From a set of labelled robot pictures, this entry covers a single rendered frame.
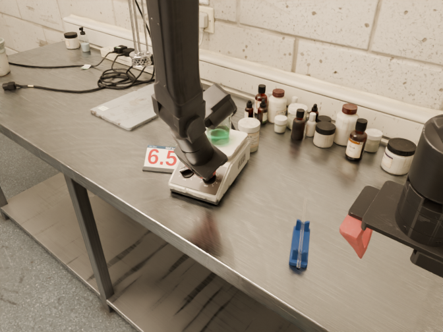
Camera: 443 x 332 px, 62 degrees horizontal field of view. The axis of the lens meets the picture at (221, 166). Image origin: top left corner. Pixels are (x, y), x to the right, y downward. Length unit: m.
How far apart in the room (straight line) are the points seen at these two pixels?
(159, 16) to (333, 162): 0.69
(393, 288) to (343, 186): 0.29
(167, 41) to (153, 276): 1.22
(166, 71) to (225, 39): 0.87
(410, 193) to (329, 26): 0.87
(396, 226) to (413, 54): 0.77
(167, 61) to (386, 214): 0.32
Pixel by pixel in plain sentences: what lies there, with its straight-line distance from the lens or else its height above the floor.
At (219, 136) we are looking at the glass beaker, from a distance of 0.86.
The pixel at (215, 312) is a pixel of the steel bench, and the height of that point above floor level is 0.08.
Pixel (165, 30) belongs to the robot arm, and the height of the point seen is 1.19.
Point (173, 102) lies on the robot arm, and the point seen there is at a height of 1.07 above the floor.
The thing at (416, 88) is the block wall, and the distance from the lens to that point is 1.13.
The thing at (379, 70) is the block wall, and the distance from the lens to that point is 1.15.
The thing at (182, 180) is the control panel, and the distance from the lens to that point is 0.86.
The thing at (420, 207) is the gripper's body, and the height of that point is 1.10.
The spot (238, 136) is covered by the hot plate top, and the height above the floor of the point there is 0.84.
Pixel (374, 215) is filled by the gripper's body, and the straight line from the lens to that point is 0.39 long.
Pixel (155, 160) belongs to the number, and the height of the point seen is 0.77.
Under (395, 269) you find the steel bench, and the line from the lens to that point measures 0.79.
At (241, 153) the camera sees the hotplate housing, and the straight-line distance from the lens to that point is 0.90.
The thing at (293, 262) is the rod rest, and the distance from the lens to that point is 0.73.
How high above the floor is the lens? 1.31
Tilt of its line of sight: 35 degrees down
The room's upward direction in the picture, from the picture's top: straight up
